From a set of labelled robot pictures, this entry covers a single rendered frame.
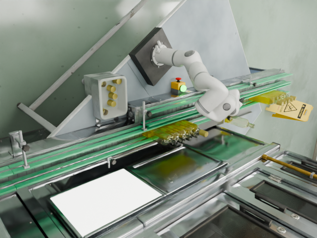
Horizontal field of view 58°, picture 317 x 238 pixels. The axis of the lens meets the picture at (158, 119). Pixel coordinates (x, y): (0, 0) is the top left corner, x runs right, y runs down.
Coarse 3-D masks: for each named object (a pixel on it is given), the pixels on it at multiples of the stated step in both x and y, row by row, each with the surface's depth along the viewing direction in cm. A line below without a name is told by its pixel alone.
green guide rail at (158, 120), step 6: (270, 84) 258; (276, 84) 260; (282, 84) 259; (252, 90) 237; (258, 90) 237; (264, 90) 239; (240, 96) 219; (246, 96) 222; (192, 108) 191; (168, 114) 179; (174, 114) 180; (180, 114) 179; (186, 114) 180; (150, 120) 169; (156, 120) 170; (162, 120) 169; (168, 120) 170; (150, 126) 162
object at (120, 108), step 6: (108, 78) 149; (114, 78) 152; (120, 78) 154; (108, 84) 159; (114, 84) 161; (120, 84) 160; (126, 84) 158; (102, 90) 157; (120, 90) 162; (126, 90) 159; (102, 96) 158; (120, 96) 163; (126, 96) 160; (102, 102) 159; (120, 102) 165; (126, 102) 161; (108, 108) 163; (114, 108) 166; (120, 108) 166; (126, 108) 162; (102, 114) 153; (108, 114) 159; (114, 114) 159; (120, 114) 161
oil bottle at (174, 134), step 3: (159, 129) 166; (162, 129) 165; (165, 129) 165; (168, 129) 165; (171, 129) 166; (168, 132) 161; (171, 132) 161; (174, 132) 161; (171, 135) 159; (174, 135) 159; (177, 135) 160; (174, 138) 159
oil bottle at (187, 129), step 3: (171, 123) 175; (174, 123) 174; (177, 123) 174; (180, 123) 174; (177, 126) 171; (180, 126) 170; (183, 126) 170; (186, 126) 170; (189, 126) 170; (186, 129) 166; (189, 129) 166; (192, 129) 168; (186, 132) 166; (189, 132) 166; (189, 135) 167
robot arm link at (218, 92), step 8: (200, 72) 136; (200, 80) 132; (208, 80) 130; (216, 80) 129; (200, 88) 137; (208, 88) 134; (216, 88) 128; (224, 88) 128; (208, 96) 131; (216, 96) 129; (224, 96) 129; (208, 104) 131; (216, 104) 131
